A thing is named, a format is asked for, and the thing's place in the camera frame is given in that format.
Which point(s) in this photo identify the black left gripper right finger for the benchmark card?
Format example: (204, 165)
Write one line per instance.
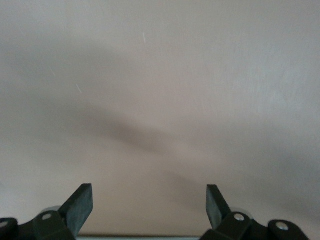
(216, 212)

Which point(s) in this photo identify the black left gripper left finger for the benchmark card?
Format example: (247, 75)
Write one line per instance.
(77, 212)

